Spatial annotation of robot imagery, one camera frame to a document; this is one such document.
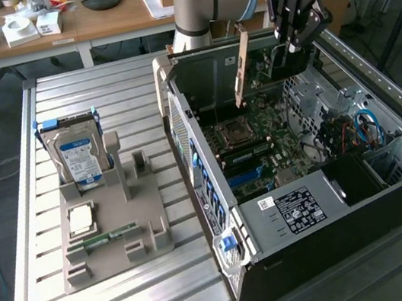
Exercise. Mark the black green graphics card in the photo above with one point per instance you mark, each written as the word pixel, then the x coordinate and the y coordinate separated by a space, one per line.
pixel 287 64

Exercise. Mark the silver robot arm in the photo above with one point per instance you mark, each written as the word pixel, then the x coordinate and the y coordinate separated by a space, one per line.
pixel 196 4

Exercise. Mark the white paper stack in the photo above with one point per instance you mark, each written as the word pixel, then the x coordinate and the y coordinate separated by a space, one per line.
pixel 158 9

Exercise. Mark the metal CPU socket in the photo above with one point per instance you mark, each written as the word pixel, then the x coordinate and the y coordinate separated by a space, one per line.
pixel 236 131

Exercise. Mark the green motherboard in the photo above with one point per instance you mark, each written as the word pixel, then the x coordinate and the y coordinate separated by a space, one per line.
pixel 283 156

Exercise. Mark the black installed RAM stick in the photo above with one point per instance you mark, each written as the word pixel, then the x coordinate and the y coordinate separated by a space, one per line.
pixel 248 154

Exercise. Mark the silver disk bay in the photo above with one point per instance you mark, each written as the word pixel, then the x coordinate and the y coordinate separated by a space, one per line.
pixel 399 159

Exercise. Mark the blue expansion slot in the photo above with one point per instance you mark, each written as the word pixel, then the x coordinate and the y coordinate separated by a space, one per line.
pixel 246 177

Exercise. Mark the grey power supply unit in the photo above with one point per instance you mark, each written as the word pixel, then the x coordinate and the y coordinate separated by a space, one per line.
pixel 296 212

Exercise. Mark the small white box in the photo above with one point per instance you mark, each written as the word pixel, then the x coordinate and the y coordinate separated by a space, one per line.
pixel 48 24

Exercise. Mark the blue case release latch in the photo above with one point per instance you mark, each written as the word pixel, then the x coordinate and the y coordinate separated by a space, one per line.
pixel 227 242

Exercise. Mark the open black PC case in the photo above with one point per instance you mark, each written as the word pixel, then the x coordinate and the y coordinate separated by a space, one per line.
pixel 320 262

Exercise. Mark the hard disk with blue carrier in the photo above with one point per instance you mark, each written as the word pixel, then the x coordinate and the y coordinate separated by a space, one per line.
pixel 79 159

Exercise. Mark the white box with round hole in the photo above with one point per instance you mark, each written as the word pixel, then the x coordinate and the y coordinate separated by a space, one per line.
pixel 21 32

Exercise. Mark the beige tape roll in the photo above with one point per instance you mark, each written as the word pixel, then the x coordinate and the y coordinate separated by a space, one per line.
pixel 10 1

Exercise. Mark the green RAM stick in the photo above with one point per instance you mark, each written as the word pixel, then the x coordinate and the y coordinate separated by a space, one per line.
pixel 114 234

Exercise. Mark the silver CPU chip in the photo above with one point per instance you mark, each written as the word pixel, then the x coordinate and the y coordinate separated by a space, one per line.
pixel 81 220

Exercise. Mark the grey plastic parts rack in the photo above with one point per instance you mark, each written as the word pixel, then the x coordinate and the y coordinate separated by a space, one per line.
pixel 118 257

